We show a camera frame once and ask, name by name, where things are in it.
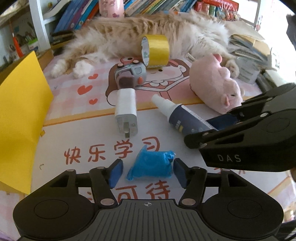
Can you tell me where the small toy truck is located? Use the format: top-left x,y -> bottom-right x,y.
114,60 -> 147,89

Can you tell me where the white tall charger plug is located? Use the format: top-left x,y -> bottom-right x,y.
115,88 -> 138,138

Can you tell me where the yellow cardboard box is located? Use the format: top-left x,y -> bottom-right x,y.
1,51 -> 53,194

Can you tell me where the pink checkered tablecloth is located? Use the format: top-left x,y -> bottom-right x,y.
0,53 -> 296,232

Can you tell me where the red tassel ornament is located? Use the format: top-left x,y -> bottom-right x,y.
13,34 -> 23,58

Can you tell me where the pink plush pig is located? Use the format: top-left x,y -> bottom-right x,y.
189,54 -> 244,114

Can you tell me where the pink cartoon cup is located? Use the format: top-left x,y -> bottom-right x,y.
99,0 -> 125,18

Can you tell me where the fluffy orange white cat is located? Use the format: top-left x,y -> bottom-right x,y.
51,10 -> 239,78

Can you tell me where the stack of papers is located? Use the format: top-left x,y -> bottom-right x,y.
226,21 -> 287,91

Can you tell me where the yellow tape roll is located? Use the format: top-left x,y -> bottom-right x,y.
141,35 -> 170,68

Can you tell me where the white bookshelf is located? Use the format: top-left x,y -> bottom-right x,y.
0,0 -> 262,58

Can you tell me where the blue bag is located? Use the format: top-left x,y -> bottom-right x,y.
126,145 -> 175,181

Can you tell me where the navy spray bottle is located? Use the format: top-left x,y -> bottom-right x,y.
151,94 -> 217,136

